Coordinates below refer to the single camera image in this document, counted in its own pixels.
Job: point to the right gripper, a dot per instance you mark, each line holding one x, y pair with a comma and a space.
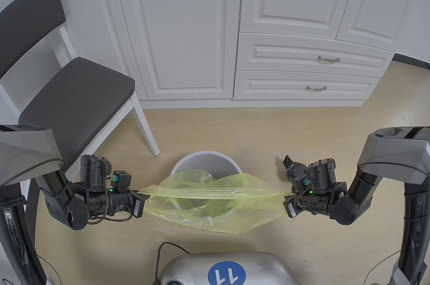
302, 203

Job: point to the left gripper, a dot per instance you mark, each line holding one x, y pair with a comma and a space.
124, 202

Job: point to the yellow plastic bag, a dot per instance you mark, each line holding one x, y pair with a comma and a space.
201, 191

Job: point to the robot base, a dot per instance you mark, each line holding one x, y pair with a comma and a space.
228, 267

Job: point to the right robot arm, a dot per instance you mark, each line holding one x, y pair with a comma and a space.
389, 156

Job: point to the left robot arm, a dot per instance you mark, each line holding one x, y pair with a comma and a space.
20, 149

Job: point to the white trash bin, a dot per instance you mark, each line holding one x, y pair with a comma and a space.
201, 159

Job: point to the white chair with grey seat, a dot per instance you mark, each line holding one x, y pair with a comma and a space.
77, 92

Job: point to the white wardrobe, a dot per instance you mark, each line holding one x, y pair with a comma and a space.
188, 8

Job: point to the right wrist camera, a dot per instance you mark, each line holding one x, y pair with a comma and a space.
297, 184

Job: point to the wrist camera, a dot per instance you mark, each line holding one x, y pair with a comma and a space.
297, 184
122, 180

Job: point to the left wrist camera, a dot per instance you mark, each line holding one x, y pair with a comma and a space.
122, 180

